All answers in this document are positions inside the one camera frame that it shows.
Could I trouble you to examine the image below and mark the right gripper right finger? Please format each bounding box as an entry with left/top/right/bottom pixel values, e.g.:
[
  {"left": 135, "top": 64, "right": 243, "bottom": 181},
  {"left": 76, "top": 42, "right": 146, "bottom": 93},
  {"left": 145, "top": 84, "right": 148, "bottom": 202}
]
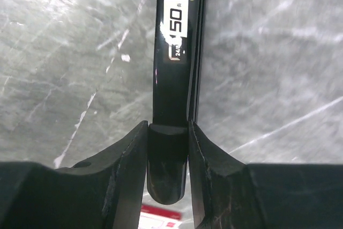
[{"left": 189, "top": 122, "right": 342, "bottom": 228}]

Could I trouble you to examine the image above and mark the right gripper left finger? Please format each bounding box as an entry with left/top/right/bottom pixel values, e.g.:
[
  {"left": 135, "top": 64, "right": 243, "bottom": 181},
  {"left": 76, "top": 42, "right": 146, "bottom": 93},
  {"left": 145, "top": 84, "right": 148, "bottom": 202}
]
[{"left": 1, "top": 121, "right": 148, "bottom": 228}]

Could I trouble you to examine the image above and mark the black stapler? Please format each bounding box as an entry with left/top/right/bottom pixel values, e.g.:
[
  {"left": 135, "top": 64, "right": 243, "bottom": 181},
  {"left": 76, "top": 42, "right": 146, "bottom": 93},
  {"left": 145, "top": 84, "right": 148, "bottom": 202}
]
[{"left": 147, "top": 0, "right": 206, "bottom": 205}]

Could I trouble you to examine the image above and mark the red white staple box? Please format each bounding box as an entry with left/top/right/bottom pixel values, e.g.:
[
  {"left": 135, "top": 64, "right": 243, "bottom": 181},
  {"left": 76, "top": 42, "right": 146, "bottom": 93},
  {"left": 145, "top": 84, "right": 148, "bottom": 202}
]
[{"left": 138, "top": 204, "right": 182, "bottom": 229}]

